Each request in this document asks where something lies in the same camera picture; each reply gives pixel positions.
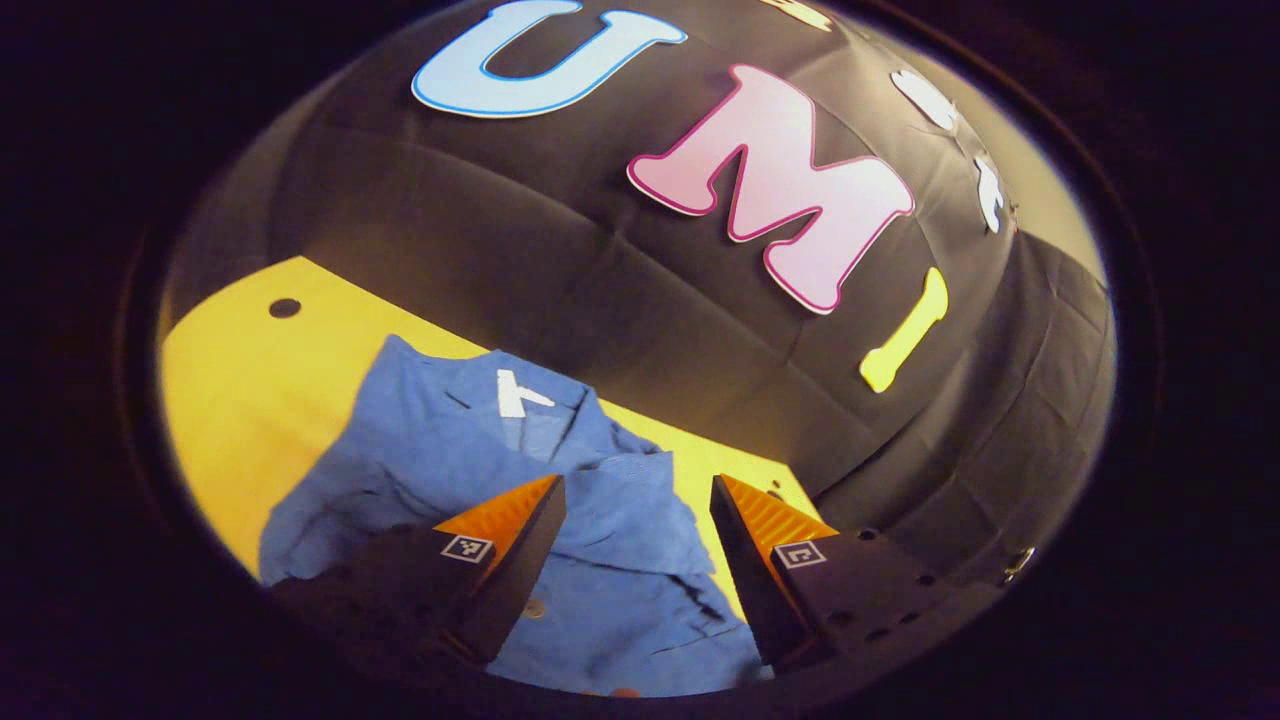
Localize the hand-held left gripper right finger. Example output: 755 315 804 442
710 474 1003 671

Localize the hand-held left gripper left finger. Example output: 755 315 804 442
265 474 568 667

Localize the blue jacket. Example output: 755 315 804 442
258 334 777 698

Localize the black backdrop cloth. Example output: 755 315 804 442
165 0 1117 593

